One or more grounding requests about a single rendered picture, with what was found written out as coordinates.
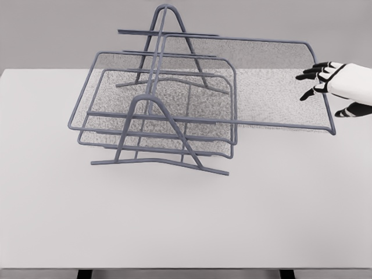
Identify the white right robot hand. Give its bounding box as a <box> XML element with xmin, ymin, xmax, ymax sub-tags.
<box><xmin>295</xmin><ymin>60</ymin><xmax>372</xmax><ymax>119</ymax></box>

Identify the grey mesh folder tray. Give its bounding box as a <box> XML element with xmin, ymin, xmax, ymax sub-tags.
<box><xmin>147</xmin><ymin>34</ymin><xmax>337</xmax><ymax>137</ymax></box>
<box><xmin>76</xmin><ymin>67</ymin><xmax>235</xmax><ymax>160</ymax></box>
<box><xmin>67</xmin><ymin>50</ymin><xmax>240</xmax><ymax>145</ymax></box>

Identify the grey wire tray rack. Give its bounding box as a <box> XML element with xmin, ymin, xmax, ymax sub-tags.
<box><xmin>90</xmin><ymin>3</ymin><xmax>231</xmax><ymax>177</ymax></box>

